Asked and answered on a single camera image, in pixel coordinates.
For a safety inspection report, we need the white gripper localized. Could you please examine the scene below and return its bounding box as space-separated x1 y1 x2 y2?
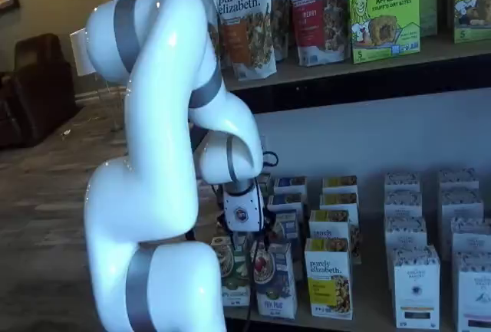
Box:
223 182 278 253

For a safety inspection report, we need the blue and white cereal box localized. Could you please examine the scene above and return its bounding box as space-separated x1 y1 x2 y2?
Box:
274 209 299 242
251 242 298 320
267 192 305 215
272 176 308 197

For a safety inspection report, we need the green and white cereal box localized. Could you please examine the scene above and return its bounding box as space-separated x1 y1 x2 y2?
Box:
210 236 252 308

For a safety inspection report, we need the yellow purely elizabeth box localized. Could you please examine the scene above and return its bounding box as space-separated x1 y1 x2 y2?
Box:
308 209 362 265
319 192 360 214
305 238 354 320
321 176 359 196

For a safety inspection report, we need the white granola box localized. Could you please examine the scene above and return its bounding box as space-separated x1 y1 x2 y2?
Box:
452 249 491 332
390 245 441 330
439 188 485 261
384 172 421 195
450 215 491 257
384 189 423 220
437 169 480 192
384 215 428 257

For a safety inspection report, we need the black metal shelf rack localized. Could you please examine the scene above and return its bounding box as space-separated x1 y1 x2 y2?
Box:
122 0 491 332

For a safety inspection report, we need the green Bobo's apple pie box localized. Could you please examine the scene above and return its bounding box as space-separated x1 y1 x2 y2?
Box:
348 0 421 65

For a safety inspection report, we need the green Bobo's snack box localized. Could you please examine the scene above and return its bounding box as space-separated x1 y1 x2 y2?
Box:
416 0 439 38
453 0 491 44

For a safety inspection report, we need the orange granola pouch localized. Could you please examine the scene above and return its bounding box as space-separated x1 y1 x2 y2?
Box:
206 0 278 82

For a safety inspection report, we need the white granola pouch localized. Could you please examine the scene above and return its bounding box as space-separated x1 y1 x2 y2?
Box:
268 0 292 61

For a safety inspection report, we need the red granola pouch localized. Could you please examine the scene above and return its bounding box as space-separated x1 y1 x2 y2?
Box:
282 0 352 67

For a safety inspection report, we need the white table lamp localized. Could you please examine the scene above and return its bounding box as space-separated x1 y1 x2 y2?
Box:
70 28 130 133

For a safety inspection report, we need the brown armchair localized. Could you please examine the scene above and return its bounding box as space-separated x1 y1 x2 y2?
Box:
0 32 78 150

